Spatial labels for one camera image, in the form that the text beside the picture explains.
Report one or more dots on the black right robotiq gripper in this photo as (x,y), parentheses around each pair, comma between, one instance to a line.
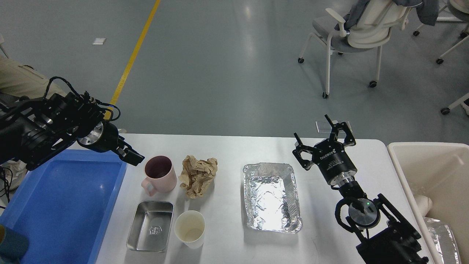
(329,155)

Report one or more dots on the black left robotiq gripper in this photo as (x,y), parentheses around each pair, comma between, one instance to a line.
(105,137)

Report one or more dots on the pink mug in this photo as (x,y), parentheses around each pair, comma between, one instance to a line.
(160,176)

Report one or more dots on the stainless steel rectangular dish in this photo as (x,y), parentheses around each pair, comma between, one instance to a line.
(151,226)

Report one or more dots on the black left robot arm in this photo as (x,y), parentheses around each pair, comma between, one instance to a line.
(36,130)

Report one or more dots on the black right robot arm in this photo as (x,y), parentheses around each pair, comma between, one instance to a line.
(385,235)

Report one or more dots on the aluminium foil tray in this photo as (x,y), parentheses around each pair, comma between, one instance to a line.
(271,198)

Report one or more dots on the crumpled brown paper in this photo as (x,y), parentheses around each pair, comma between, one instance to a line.
(197,175)

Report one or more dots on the blue plastic tray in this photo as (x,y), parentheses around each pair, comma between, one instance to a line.
(64,207)

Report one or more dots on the white paper cup in bin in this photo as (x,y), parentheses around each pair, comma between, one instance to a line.
(424,204)

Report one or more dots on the beige plastic bin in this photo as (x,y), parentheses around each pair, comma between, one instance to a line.
(439,171)

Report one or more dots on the person in beige trousers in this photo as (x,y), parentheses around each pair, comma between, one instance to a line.
(17,80)

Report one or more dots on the white office chair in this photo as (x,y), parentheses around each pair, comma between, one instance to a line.
(372,30)

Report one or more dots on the foil tray in bin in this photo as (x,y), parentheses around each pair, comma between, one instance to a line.
(443,241)

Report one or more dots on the teal object at corner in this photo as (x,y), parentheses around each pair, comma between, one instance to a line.
(13,246)

